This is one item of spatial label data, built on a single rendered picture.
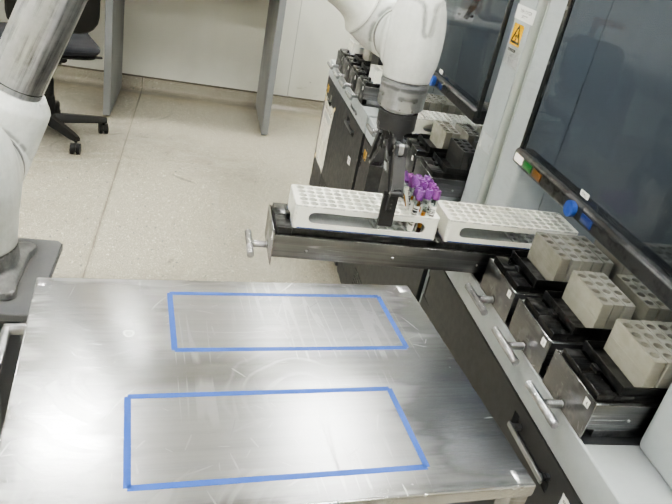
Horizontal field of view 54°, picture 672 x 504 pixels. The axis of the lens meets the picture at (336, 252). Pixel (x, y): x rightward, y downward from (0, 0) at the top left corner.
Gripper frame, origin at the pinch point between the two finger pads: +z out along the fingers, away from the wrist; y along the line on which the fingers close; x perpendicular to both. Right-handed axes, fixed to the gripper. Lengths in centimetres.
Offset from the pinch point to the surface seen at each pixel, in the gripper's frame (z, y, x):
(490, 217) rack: -0.4, 1.6, 24.3
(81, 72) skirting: 78, -350, -112
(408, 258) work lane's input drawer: 8.1, 6.8, 6.8
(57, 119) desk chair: 73, -238, -106
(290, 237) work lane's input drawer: 5.4, 6.8, -17.9
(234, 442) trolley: 4, 63, -31
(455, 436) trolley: 4, 61, -3
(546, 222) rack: -0.3, 1.2, 37.7
